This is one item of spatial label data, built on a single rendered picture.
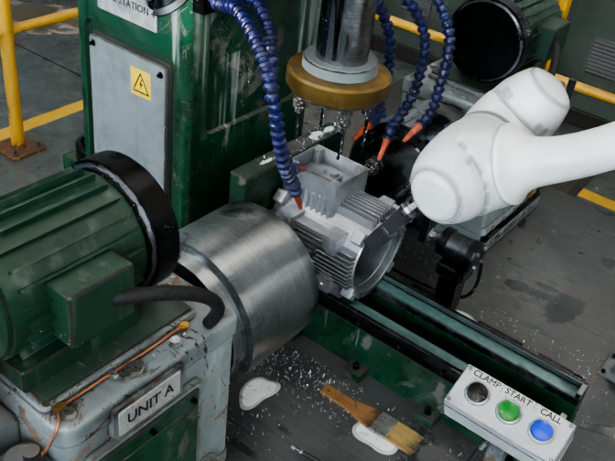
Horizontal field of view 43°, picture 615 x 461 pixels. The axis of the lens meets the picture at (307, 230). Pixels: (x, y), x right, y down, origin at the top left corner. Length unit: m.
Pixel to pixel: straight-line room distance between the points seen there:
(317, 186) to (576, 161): 0.58
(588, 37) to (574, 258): 2.59
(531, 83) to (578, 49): 3.42
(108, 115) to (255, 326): 0.57
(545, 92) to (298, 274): 0.46
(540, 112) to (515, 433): 0.44
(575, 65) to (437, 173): 3.61
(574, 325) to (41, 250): 1.22
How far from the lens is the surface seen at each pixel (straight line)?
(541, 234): 2.06
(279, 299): 1.21
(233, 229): 1.22
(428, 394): 1.47
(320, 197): 1.43
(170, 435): 1.09
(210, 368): 1.10
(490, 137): 0.98
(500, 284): 1.85
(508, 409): 1.16
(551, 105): 1.10
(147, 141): 1.49
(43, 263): 0.89
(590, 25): 4.47
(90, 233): 0.91
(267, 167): 1.43
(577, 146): 0.97
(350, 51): 1.32
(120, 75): 1.49
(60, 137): 3.87
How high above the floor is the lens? 1.87
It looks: 35 degrees down
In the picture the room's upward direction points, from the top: 8 degrees clockwise
